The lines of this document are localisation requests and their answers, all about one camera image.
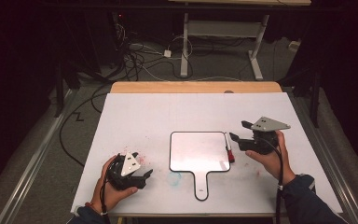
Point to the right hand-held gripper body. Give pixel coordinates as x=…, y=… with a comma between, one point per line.
x=261, y=144

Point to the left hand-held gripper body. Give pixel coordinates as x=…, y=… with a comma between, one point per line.
x=130, y=166

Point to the red and white marker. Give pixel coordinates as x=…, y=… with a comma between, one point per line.
x=229, y=146

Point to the white paddle-shaped whiteboard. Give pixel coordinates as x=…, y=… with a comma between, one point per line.
x=199, y=152

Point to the person's right hand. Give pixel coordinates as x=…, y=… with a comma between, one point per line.
x=273, y=163

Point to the person's left hand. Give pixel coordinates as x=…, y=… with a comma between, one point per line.
x=105, y=194

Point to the black stand leg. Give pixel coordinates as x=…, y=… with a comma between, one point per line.
x=315, y=102

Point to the small white box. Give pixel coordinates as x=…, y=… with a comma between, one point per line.
x=294, y=46

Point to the white power adapter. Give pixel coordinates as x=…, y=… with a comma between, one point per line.
x=167, y=53

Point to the metal floor rail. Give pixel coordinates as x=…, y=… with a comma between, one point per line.
x=34, y=161
x=329, y=168

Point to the white desk frame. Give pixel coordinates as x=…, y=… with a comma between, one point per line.
x=220, y=28

